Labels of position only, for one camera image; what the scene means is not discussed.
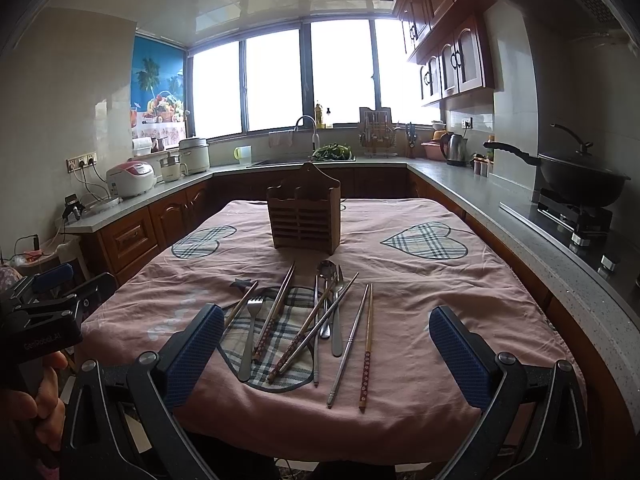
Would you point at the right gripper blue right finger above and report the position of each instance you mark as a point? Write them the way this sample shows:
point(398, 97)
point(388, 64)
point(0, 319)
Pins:
point(533, 422)

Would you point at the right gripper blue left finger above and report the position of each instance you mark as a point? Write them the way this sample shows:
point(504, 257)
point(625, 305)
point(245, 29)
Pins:
point(120, 421)

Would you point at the steel fork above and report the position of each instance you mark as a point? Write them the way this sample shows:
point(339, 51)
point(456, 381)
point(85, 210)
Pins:
point(254, 306)
point(336, 331)

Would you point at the dark wooden chopstick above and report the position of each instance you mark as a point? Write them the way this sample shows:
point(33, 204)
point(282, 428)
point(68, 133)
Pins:
point(273, 314)
point(240, 305)

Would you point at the steel chopstick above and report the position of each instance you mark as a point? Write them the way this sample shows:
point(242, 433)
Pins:
point(350, 341)
point(314, 329)

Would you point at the brown patterned chopstick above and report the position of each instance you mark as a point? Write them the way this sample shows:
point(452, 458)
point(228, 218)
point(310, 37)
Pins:
point(297, 339)

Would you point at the white red rice cooker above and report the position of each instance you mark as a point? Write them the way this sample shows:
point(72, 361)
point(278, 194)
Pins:
point(130, 179)

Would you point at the small white kettle pot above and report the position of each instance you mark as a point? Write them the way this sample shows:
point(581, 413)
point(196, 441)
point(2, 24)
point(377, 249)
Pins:
point(172, 168)

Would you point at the gas stove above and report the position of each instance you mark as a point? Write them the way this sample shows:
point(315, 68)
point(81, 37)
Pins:
point(584, 232)

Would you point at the white electric cooker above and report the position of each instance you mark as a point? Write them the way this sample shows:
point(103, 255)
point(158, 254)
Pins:
point(194, 155)

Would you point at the tropical fruit poster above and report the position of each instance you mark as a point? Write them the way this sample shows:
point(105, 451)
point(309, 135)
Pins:
point(157, 93)

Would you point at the black wok with lid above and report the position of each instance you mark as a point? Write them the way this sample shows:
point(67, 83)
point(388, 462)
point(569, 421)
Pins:
point(579, 176)

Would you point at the steel spoon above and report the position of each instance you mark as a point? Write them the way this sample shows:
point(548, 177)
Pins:
point(326, 271)

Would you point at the spice jar set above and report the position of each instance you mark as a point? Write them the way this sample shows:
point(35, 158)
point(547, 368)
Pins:
point(482, 166)

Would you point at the wooden utensil holder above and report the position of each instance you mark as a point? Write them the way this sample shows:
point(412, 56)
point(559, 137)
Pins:
point(305, 210)

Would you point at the steel electric kettle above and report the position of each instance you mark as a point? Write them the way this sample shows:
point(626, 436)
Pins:
point(453, 148)

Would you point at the pink plastic basin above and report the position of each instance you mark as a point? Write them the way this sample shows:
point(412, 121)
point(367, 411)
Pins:
point(433, 151)

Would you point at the knife block with knives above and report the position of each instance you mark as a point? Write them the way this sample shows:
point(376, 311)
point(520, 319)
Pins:
point(411, 138)

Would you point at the dish drying rack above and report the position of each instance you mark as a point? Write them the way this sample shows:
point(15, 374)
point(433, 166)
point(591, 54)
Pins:
point(377, 133)

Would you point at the green vegetables in sink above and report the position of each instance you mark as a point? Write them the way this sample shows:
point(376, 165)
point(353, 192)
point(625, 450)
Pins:
point(330, 152)

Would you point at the yellow oil bottle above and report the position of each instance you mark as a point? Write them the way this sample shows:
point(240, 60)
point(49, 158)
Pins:
point(318, 116)

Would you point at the wall power outlet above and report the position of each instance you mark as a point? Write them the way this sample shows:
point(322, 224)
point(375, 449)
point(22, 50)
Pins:
point(75, 163)

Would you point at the green handled plastic jug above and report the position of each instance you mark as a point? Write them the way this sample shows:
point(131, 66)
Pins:
point(243, 154)

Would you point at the upper wooden wall cabinets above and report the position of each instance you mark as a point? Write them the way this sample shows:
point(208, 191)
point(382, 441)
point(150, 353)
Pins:
point(448, 41)

